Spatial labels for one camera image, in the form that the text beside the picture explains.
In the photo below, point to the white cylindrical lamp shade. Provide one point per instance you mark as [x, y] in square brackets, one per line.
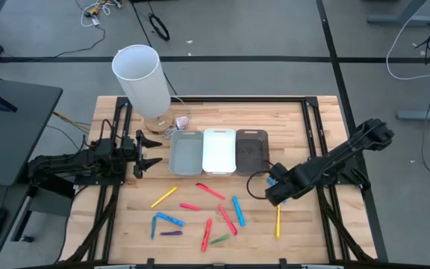
[142, 86]

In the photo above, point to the grey plastic bin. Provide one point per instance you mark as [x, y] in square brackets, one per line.
[186, 157]

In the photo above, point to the short pink marker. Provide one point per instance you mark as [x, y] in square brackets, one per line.
[189, 206]

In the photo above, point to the long pink marker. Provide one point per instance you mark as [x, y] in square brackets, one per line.
[210, 191]
[227, 219]

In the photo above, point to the white plastic bin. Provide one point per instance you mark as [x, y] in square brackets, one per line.
[219, 153]

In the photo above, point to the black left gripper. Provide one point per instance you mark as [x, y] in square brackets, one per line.
[139, 153]

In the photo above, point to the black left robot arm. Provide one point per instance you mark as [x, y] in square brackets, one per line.
[62, 166]

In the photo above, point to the thick blue marker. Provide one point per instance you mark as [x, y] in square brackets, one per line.
[170, 219]

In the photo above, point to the green marker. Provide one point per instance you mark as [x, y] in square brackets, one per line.
[219, 239]

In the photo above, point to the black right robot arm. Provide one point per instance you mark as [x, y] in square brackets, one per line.
[334, 160]

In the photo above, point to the grey desk foot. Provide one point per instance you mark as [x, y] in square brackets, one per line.
[424, 115]
[401, 19]

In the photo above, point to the dark translucent plastic bin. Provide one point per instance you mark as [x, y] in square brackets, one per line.
[251, 153]

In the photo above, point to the desk leg with caster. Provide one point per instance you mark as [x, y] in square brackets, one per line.
[24, 218]

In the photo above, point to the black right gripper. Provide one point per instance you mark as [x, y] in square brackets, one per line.
[284, 187]

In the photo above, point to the red marker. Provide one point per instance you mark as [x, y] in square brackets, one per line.
[206, 235]

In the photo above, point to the yellow marker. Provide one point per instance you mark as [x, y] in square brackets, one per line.
[164, 197]
[277, 222]

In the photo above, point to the slim translucent blue marker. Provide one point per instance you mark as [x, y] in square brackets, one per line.
[153, 228]

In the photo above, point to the black aluminium table frame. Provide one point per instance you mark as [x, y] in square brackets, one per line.
[237, 99]

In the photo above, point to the black desk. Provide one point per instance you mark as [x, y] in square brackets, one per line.
[21, 142]

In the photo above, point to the purple marker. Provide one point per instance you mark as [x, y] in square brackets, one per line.
[171, 233]

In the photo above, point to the small pink white packet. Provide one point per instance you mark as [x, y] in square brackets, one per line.
[182, 122]

